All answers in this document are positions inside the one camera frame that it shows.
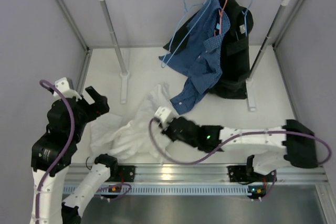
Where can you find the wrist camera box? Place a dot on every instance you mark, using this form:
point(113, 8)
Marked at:
point(66, 87)
point(164, 116)

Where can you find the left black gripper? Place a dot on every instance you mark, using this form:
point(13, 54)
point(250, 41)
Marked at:
point(100, 107)

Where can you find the perforated cable duct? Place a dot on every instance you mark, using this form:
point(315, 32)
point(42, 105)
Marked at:
point(185, 190)

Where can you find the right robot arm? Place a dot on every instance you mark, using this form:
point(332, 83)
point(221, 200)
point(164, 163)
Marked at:
point(264, 151)

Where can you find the blue checked shirt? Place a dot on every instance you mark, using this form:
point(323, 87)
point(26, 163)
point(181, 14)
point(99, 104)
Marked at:
point(197, 55)

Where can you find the pink wire hanger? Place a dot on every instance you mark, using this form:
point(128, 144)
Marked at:
point(222, 11)

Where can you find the white shirt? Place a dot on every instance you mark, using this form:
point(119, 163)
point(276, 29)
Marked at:
point(127, 142)

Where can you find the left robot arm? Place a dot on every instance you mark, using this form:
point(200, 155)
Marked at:
point(52, 155)

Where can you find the aluminium frame post right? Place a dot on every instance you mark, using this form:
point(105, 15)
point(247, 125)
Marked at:
point(288, 21)

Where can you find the black shirt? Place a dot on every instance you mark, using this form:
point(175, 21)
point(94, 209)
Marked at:
point(234, 59)

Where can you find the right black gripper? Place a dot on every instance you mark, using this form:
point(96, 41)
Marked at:
point(166, 131)

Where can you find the empty light blue hanger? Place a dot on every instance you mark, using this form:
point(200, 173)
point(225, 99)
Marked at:
point(183, 27)

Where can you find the aluminium frame post left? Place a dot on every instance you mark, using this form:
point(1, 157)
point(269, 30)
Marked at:
point(71, 22)

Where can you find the aluminium frame post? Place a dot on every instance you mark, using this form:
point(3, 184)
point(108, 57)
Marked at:
point(288, 21)
point(71, 22)

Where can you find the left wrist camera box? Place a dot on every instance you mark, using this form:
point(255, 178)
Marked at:
point(66, 87)

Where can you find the blue hanger under black shirt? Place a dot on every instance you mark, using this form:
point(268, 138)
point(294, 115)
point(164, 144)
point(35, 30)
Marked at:
point(244, 22)

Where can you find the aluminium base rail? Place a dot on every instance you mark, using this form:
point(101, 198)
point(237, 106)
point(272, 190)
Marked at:
point(217, 174)

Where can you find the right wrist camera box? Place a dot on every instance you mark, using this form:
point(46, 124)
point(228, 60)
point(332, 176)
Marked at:
point(164, 116)

